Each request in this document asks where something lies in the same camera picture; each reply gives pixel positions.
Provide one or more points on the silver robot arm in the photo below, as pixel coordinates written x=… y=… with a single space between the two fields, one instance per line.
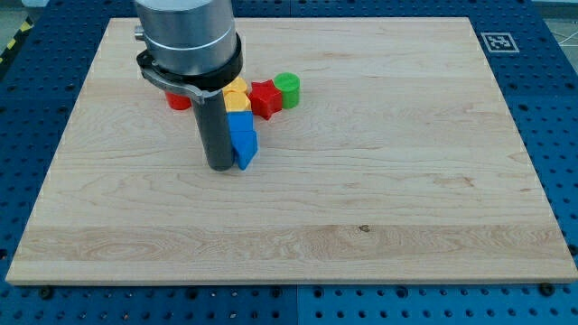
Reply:
x=188 y=37

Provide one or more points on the red star block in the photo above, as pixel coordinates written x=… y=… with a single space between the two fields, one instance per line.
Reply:
x=265 y=99

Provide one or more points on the blue pentagon block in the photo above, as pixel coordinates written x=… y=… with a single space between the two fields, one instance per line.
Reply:
x=245 y=147

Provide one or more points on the blue cube block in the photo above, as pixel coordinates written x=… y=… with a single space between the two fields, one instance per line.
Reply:
x=241 y=121

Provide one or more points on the green cylinder block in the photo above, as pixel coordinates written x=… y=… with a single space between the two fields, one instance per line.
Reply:
x=289 y=85

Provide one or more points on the yellow hexagon block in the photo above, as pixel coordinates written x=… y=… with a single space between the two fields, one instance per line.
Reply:
x=237 y=102

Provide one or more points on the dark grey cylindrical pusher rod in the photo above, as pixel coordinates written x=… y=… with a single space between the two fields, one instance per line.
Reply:
x=212 y=122

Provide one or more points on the yellow block behind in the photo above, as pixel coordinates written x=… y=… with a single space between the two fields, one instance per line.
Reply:
x=236 y=85

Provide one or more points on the light wooden board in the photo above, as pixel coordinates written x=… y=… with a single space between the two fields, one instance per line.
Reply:
x=401 y=164

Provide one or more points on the red cylinder block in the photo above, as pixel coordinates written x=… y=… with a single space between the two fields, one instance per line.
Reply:
x=177 y=102

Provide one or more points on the white fiducial marker tag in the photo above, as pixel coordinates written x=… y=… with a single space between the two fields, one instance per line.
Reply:
x=499 y=42

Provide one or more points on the yellow black hazard tape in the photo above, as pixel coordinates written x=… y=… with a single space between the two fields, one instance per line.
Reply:
x=16 y=43

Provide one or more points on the black and silver clamp bracket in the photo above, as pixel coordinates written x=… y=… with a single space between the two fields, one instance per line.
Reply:
x=195 y=87

